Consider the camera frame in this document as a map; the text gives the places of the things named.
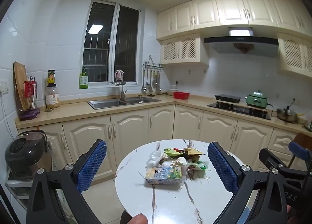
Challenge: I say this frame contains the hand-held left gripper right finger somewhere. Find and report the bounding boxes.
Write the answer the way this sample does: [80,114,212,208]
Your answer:
[207,142,289,224]

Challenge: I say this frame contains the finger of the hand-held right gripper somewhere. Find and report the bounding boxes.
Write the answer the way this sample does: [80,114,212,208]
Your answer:
[259,148,287,171]
[288,141,312,164]

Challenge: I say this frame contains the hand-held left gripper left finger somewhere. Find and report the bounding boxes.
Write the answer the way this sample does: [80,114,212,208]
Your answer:
[26,139,107,224]

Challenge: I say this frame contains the green snack packet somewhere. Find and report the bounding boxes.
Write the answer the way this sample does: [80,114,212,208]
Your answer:
[164,148,182,158]

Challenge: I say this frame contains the drink carton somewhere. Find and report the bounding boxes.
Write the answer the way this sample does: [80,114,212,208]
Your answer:
[145,166,186,186]

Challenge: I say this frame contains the person's left hand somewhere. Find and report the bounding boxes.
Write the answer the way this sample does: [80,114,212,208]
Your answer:
[127,213,148,224]

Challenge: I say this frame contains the brown wooden panel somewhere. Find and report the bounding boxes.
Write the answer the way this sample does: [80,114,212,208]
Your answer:
[294,133,312,152]

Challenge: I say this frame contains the green and white wrapper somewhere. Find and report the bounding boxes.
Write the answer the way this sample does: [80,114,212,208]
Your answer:
[189,160,209,171]

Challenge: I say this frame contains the yellow wrapper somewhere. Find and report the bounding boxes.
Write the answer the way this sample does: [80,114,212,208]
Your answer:
[184,148,206,158]

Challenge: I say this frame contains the steel pot with lid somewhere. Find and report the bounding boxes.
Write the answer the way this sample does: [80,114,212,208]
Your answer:
[277,107,298,123]

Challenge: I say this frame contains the cream lower cabinets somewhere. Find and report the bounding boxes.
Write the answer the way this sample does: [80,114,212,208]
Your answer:
[15,96,312,185]

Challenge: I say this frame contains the cream cabinets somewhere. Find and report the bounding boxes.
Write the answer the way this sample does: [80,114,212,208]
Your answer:
[15,96,312,185]
[156,0,312,42]

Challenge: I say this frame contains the black glass gas stove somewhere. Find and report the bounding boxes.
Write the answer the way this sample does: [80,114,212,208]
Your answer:
[207,102,271,121]

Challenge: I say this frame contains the green electric pot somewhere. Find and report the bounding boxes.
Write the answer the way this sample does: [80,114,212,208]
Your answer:
[246,90,268,109]

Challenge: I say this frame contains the stainless steel double sink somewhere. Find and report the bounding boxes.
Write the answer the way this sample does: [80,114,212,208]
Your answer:
[87,96,162,110]

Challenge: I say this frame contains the clear plastic glove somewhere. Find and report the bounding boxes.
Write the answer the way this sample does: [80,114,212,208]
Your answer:
[146,150,164,168]

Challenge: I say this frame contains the dark rice cooker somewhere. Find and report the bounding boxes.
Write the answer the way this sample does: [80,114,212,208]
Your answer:
[5,130,48,179]

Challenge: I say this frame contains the black grill pan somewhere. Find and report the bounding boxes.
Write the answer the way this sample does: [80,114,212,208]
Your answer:
[214,94,242,104]

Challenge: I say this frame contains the clear plastic jar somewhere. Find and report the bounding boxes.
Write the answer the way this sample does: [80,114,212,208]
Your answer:
[45,84,60,109]

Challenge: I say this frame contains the metal faucet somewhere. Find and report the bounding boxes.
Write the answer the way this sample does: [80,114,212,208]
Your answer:
[112,81,128,104]

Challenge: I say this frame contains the green dish soap bottle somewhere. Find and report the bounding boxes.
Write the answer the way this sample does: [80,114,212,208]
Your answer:
[79,66,89,90]

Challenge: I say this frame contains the red plastic basin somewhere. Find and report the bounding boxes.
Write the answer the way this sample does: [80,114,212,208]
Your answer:
[173,92,191,100]

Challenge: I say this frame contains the dark sauce bottle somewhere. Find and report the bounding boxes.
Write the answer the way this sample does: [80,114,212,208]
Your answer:
[47,69,56,86]

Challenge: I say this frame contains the red utensil holder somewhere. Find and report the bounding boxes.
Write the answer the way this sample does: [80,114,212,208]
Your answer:
[24,76,38,110]

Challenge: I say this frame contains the wooden cutting board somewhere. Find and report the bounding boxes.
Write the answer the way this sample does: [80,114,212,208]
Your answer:
[13,62,31,112]

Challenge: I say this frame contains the black range hood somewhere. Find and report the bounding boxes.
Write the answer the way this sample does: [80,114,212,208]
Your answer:
[204,27,279,58]

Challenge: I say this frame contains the sliding window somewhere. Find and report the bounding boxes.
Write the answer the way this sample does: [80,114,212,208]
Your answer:
[82,0,141,90]

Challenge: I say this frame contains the cream upper cabinets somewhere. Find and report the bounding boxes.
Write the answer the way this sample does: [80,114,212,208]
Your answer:
[156,0,312,42]

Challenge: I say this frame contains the white power cable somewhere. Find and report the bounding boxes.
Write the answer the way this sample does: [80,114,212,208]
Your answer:
[1,94,14,140]

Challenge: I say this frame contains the wall utensil rack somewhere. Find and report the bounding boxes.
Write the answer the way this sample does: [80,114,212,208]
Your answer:
[143,56,168,71]

